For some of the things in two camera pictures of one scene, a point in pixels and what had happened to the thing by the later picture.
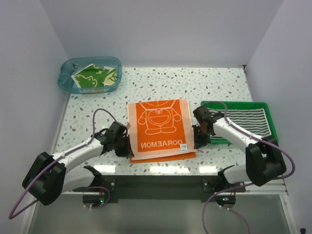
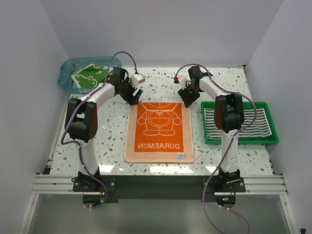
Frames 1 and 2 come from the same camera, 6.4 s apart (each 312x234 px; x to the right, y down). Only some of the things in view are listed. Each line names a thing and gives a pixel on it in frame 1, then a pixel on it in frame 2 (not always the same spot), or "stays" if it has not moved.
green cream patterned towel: [91, 76] stays
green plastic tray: [212, 105] stays
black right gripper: [198, 141] to [187, 99]
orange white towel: [161, 130] stays
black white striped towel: [252, 120] stays
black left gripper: [126, 151] to [131, 99]
